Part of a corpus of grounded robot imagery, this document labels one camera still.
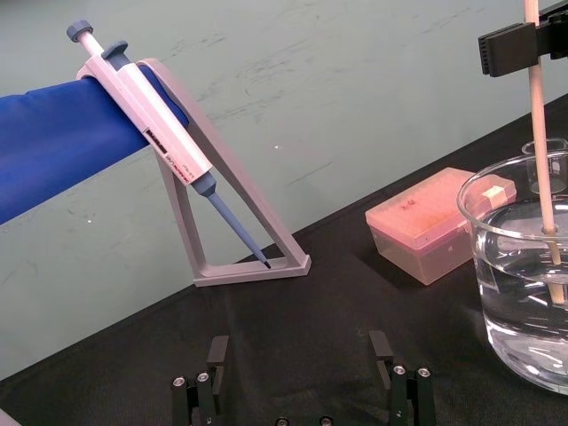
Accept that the grey triangular pipette stand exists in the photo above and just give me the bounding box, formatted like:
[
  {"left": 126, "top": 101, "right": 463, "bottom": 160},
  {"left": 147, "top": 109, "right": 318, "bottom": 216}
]
[{"left": 75, "top": 57, "right": 313, "bottom": 289}]

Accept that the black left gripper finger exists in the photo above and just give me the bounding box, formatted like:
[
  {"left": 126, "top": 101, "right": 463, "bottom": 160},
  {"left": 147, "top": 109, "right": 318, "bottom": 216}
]
[
  {"left": 367, "top": 329, "right": 437, "bottom": 426},
  {"left": 535, "top": 0, "right": 568, "bottom": 61},
  {"left": 170, "top": 335, "right": 231, "bottom": 426}
]

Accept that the white and blue pipette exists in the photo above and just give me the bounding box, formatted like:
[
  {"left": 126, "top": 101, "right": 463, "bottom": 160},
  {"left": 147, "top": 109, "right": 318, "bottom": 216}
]
[{"left": 65, "top": 18, "right": 273, "bottom": 270}]

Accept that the white rod thermometer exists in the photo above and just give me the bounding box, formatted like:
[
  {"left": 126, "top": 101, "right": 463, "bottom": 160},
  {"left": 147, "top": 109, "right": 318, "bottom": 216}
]
[{"left": 523, "top": 0, "right": 568, "bottom": 308}]

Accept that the black table cloth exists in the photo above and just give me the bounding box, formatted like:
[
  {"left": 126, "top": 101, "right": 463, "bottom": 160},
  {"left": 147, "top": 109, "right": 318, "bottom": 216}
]
[{"left": 0, "top": 93, "right": 568, "bottom": 426}]

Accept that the small empty glass beaker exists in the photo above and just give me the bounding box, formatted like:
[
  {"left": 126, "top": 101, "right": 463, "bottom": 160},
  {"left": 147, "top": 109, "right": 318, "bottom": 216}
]
[{"left": 521, "top": 138, "right": 568, "bottom": 199}]

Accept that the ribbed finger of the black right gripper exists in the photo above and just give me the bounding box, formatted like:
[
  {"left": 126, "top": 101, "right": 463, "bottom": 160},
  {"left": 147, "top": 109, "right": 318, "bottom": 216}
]
[{"left": 477, "top": 20, "right": 540, "bottom": 78}]

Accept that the blue fabric cover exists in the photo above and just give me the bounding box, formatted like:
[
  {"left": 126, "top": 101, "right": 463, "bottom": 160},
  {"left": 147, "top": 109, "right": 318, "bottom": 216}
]
[{"left": 0, "top": 66, "right": 189, "bottom": 226}]

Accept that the pink translucent pipette tip box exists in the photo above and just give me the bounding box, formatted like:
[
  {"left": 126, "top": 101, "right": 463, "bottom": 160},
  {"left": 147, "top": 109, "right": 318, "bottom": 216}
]
[{"left": 364, "top": 167, "right": 520, "bottom": 287}]

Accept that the large glass beaker with water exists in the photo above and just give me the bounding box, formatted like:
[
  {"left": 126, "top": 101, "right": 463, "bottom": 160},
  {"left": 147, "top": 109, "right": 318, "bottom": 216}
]
[{"left": 456, "top": 149, "right": 568, "bottom": 396}]

